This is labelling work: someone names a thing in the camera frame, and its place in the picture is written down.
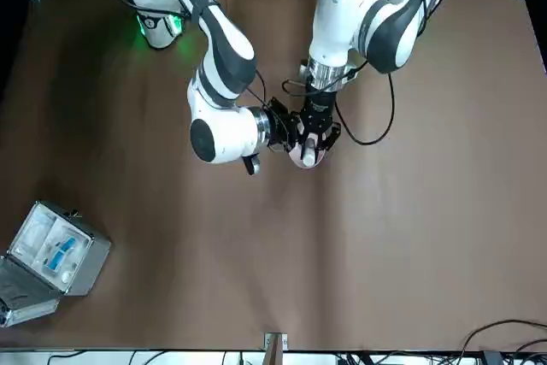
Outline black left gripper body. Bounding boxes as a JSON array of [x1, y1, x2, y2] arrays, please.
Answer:
[[300, 87, 337, 132]]

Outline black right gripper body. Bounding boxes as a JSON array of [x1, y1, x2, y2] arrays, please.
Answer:
[[267, 106, 287, 148]]

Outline pink bowl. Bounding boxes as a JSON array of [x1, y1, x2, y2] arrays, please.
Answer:
[[286, 132, 326, 169]]

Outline silver aluminium case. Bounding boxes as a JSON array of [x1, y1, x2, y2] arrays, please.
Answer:
[[0, 200, 112, 328]]

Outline clear plastic bag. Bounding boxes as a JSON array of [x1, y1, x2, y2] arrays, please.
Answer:
[[15, 206, 56, 255]]

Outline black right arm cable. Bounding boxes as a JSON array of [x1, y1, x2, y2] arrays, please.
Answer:
[[164, 0, 269, 106]]

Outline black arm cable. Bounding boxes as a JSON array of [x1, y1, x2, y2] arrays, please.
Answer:
[[164, 0, 269, 106], [281, 0, 461, 146]]

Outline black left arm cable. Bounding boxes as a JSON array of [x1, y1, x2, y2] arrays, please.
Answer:
[[281, 0, 461, 146]]

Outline black desk cable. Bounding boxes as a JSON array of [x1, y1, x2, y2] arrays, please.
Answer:
[[461, 318, 547, 353]]

